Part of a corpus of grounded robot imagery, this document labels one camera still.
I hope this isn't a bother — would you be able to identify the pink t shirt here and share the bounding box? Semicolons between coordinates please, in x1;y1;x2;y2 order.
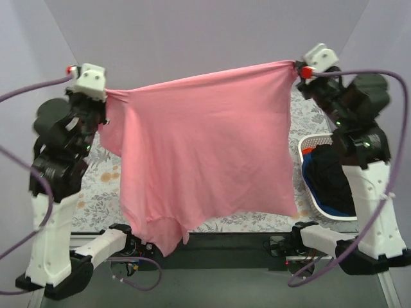
99;60;297;256

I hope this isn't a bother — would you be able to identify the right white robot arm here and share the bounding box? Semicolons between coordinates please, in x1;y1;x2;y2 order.
292;61;410;275

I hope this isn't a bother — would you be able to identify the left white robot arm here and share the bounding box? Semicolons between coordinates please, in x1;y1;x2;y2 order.
15;90;131;300

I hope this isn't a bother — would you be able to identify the white laundry basket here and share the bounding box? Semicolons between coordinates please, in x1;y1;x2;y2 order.
298;134;357;221

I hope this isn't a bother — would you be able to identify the black garment in basket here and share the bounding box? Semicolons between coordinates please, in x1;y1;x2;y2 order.
304;144;356;216

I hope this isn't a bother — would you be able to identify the floral tablecloth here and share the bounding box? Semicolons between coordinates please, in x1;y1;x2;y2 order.
72;91;338;232

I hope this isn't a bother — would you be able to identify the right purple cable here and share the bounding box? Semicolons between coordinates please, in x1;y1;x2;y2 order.
287;69;411;288

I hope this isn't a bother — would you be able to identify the purple cable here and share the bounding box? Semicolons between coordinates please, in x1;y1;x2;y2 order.
287;69;411;288
0;74;162;295

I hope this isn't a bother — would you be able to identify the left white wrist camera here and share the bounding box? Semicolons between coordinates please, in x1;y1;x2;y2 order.
66;63;107;102

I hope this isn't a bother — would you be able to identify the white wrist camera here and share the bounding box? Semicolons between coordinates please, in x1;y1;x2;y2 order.
66;63;107;102
301;43;339;84

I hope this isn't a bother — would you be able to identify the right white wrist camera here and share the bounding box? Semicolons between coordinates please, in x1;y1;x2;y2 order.
301;43;339;84

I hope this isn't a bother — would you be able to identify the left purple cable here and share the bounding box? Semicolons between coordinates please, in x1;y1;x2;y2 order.
0;74;162;295

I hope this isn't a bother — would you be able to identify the aluminium frame rail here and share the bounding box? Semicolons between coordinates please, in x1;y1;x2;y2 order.
378;271;401;308

